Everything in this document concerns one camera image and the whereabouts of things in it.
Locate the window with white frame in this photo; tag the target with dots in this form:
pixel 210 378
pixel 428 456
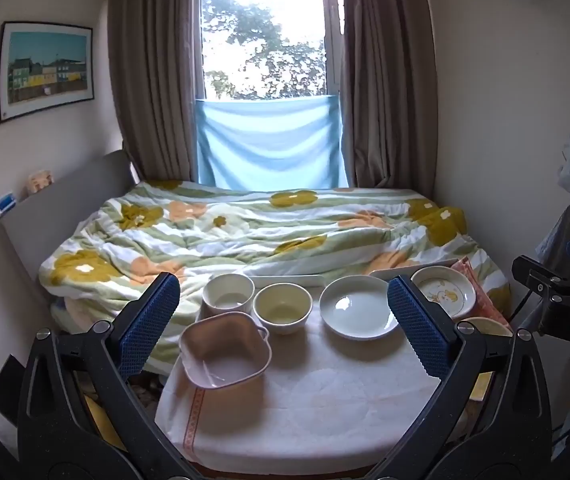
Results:
pixel 259 50

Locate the blue white small box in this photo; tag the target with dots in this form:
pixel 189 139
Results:
pixel 7 202

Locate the orange floral cloth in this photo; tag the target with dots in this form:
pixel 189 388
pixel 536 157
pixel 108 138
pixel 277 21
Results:
pixel 483 307

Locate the right brown curtain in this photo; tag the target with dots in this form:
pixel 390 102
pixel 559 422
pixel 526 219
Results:
pixel 389 95

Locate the cream yellow bowl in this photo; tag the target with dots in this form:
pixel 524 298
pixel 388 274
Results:
pixel 283 308

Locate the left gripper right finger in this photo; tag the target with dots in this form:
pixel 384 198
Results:
pixel 489 418

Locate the framed houses picture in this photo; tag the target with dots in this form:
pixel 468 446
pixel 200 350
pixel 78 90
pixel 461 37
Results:
pixel 44 65

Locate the light blue window cloth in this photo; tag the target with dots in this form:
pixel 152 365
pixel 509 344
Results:
pixel 270 145

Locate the white tablecloth with orange stripe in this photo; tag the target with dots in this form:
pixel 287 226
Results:
pixel 325 404

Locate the large yellow duck plate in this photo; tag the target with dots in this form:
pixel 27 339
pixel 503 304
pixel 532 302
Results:
pixel 487 326

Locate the grey bed headboard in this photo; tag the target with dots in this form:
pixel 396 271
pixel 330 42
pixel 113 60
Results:
pixel 39 224

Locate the small plush toy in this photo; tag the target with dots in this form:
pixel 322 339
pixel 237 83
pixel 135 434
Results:
pixel 39 180

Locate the pink square bowl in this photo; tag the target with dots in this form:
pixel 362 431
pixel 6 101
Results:
pixel 225 350

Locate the small duck saucer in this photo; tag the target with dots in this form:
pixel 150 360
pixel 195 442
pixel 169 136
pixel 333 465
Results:
pixel 448 288

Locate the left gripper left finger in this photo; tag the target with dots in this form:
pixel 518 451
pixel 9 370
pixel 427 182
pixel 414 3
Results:
pixel 78 416

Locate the white deep plate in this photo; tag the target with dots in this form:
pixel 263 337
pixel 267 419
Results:
pixel 356 308

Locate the white round bowl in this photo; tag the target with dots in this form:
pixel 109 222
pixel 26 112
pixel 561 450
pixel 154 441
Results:
pixel 231 292

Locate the floral green yellow duvet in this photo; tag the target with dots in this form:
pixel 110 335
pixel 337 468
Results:
pixel 195 233

